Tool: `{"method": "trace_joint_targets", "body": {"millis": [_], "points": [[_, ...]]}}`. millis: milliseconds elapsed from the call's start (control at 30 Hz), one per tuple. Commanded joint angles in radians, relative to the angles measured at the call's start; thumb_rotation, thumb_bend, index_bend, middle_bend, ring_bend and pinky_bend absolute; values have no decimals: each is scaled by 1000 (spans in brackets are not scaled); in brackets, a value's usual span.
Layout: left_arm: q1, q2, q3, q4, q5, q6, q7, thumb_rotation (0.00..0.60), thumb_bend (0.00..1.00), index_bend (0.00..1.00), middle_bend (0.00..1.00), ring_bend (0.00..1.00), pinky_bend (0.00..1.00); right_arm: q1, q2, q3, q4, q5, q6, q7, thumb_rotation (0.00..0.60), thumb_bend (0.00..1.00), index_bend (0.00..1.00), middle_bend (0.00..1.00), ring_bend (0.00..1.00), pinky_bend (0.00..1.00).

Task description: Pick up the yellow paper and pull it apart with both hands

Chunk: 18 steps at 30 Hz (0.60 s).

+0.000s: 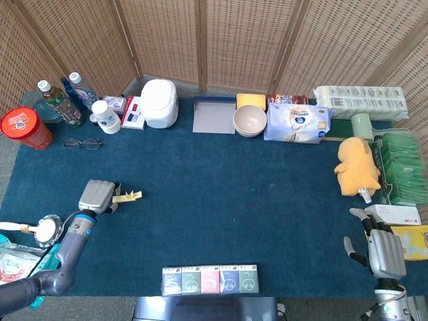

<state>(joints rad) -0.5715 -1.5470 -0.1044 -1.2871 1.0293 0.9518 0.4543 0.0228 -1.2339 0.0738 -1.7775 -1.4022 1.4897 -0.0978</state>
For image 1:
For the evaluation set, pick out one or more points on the silver foil dish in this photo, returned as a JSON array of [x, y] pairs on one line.
[[55, 219]]

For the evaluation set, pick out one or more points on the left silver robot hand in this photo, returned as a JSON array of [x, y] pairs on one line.
[[95, 195]]

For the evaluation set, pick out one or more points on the yellow sponge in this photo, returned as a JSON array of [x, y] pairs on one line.
[[250, 99]]

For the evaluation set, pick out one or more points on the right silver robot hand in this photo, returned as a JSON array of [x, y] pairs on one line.
[[388, 254]]

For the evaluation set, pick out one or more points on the white rice cooker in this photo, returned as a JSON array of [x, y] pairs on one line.
[[158, 103]]

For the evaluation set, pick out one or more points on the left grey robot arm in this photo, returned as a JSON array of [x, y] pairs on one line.
[[67, 257]]

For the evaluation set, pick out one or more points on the red canister orange lid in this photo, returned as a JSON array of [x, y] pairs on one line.
[[23, 127]]

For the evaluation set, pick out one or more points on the blue tissue packet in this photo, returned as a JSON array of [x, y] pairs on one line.
[[229, 279], [172, 281]]

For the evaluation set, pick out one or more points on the clear water bottle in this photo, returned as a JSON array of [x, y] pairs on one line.
[[85, 93]]

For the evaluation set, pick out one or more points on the dark blue bottle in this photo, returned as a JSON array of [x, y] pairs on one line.
[[72, 95]]

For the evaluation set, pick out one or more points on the white green paper towel pack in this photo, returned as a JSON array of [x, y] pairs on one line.
[[361, 102]]

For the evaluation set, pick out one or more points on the beige bowl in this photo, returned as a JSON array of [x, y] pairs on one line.
[[250, 117], [249, 134]]

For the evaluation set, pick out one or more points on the dark teal table carpet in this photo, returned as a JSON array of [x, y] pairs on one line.
[[214, 160]]

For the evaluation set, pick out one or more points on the yellow plush toy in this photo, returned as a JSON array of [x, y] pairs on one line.
[[356, 167]]

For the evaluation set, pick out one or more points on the stack of paper cups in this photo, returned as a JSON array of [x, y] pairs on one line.
[[113, 128]]

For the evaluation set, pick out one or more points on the green tea bag box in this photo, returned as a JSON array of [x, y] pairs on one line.
[[401, 167]]

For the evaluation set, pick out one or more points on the light blue tissue bag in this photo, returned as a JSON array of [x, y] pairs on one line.
[[294, 123]]

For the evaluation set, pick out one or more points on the red and white box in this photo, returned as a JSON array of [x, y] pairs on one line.
[[133, 115]]

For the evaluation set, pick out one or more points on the white cardboard box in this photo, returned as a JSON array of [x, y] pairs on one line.
[[398, 215]]

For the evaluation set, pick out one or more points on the clear teal plastic container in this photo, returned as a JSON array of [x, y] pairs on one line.
[[36, 103]]

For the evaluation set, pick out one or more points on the green tissue packet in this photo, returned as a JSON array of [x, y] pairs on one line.
[[248, 279], [191, 281]]

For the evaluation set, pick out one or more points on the green scouring sponge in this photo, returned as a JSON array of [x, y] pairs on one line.
[[339, 130]]

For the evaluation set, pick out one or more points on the small purple tin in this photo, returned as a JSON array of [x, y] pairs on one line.
[[113, 103]]

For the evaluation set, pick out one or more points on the light green mug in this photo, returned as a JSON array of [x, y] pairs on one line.
[[362, 127]]

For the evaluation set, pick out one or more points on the teal-edged snack bag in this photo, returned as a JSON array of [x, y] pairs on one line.
[[16, 267]]

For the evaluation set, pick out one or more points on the pink tissue packet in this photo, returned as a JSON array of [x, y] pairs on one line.
[[210, 280]]

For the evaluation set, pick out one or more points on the grey cardboard box lid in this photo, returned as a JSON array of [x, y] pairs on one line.
[[214, 118]]

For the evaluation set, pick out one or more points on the yellow wipes pack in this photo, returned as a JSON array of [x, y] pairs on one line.
[[414, 244]]

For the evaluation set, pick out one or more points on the wicker folding screen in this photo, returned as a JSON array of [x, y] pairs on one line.
[[234, 40]]

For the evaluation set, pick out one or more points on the brown snack packet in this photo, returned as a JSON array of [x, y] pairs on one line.
[[287, 99]]

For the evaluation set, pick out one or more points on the yellow sticky note pad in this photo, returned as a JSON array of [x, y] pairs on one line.
[[128, 198]]

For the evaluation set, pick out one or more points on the green tea bottle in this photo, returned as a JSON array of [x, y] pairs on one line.
[[63, 107]]

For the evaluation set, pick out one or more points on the thin-framed eyeglasses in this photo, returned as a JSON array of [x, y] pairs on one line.
[[90, 144]]

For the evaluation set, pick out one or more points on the dark robot base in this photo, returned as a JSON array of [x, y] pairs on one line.
[[207, 309]]

